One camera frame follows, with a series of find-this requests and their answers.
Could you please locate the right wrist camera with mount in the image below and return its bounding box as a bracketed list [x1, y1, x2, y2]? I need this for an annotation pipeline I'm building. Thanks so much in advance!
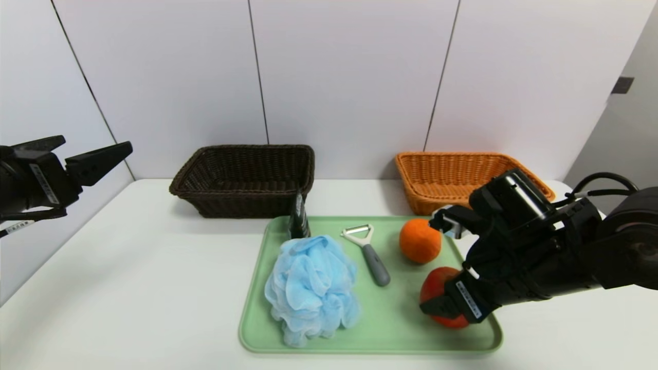
[429, 169, 557, 241]

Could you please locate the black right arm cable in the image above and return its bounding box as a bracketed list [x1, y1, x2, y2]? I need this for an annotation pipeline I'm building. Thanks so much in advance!
[564, 172, 641, 204]

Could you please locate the red apple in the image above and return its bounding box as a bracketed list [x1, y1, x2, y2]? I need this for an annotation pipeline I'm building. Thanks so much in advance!
[419, 266, 471, 329]

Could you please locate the dark brown wicker basket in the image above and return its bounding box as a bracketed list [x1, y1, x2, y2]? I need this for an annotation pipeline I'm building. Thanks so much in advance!
[169, 145, 315, 219]

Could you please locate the green plastic tray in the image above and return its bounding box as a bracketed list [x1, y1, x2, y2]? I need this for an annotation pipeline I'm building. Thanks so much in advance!
[239, 215, 503, 354]

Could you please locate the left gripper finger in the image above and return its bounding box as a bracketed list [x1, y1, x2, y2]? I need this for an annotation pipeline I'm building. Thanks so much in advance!
[10, 135, 66, 159]
[65, 141, 133, 187]

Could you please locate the white peeler with grey handle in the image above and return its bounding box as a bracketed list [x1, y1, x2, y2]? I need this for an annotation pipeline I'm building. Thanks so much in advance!
[340, 224, 391, 287]

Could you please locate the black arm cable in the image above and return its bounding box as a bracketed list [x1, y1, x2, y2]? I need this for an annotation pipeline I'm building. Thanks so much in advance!
[564, 172, 641, 204]
[0, 207, 66, 238]

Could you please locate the blue mesh bath loofah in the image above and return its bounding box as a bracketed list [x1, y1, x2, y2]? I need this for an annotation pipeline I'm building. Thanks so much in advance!
[264, 235, 360, 347]

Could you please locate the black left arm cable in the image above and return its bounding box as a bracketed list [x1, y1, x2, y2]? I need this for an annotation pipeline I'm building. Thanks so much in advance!
[0, 207, 66, 238]

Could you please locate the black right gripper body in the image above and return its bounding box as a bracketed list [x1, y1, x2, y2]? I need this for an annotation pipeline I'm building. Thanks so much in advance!
[444, 269, 529, 324]

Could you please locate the orange wicker basket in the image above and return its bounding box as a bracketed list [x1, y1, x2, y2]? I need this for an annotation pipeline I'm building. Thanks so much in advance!
[394, 152, 556, 216]

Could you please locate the black cosmetic tube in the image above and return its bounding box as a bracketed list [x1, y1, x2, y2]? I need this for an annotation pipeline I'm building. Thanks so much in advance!
[288, 189, 311, 239]

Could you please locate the orange fruit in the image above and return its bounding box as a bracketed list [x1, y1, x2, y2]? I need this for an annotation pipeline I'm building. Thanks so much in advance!
[399, 218, 442, 265]

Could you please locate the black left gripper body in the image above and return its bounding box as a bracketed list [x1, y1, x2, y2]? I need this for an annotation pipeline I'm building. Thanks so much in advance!
[0, 145, 83, 221]

